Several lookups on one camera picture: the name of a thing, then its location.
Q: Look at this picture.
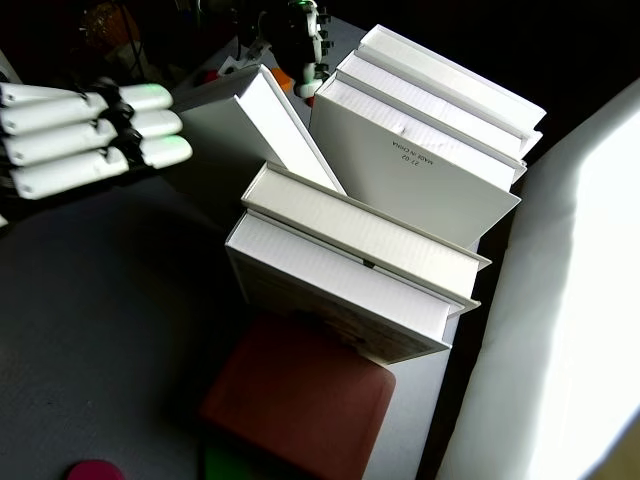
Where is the grey table cloth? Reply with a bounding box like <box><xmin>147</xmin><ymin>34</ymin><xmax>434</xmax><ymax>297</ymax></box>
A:
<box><xmin>0</xmin><ymin>14</ymin><xmax>519</xmax><ymax>480</ymax></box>

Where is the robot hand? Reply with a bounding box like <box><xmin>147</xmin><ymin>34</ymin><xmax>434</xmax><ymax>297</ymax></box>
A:
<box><xmin>259</xmin><ymin>0</ymin><xmax>332</xmax><ymax>100</ymax></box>
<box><xmin>0</xmin><ymin>82</ymin><xmax>195</xmax><ymax>229</ymax></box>

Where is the grey book, dark spine lettering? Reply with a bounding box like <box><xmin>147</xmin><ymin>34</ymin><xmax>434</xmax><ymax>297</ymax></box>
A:
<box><xmin>333</xmin><ymin>49</ymin><xmax>531</xmax><ymax>174</ymax></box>

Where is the pink round disc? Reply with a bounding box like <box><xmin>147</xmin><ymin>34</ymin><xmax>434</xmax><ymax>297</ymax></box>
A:
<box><xmin>67</xmin><ymin>459</ymin><xmax>126</xmax><ymax>480</ymax></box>

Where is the red hardcover book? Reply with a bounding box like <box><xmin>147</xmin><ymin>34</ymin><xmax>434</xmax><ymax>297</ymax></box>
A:
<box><xmin>199</xmin><ymin>312</ymin><xmax>397</xmax><ymax>480</ymax></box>

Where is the white backdrop sheet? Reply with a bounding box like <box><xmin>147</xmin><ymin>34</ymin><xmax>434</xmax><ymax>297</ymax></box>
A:
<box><xmin>439</xmin><ymin>74</ymin><xmax>640</xmax><ymax>480</ymax></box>

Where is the black-spined book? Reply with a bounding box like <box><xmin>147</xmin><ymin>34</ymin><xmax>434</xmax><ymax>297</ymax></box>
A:
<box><xmin>224</xmin><ymin>208</ymin><xmax>482</xmax><ymax>366</ymax></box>

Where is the grey book, Chinese spine title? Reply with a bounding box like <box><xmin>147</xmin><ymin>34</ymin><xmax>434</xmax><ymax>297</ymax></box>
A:
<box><xmin>240</xmin><ymin>162</ymin><xmax>495</xmax><ymax>307</ymax></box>

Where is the grey book with pillar emblem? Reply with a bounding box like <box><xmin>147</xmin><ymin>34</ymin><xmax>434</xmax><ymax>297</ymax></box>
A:
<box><xmin>308</xmin><ymin>74</ymin><xmax>524</xmax><ymax>252</ymax></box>

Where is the white book, red spine lettering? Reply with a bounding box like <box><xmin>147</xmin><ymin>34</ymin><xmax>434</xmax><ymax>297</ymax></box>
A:
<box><xmin>355</xmin><ymin>23</ymin><xmax>548</xmax><ymax>154</ymax></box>

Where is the Fashion India book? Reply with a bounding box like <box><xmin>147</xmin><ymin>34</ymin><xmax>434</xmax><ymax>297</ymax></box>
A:
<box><xmin>172</xmin><ymin>63</ymin><xmax>350</xmax><ymax>197</ymax></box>

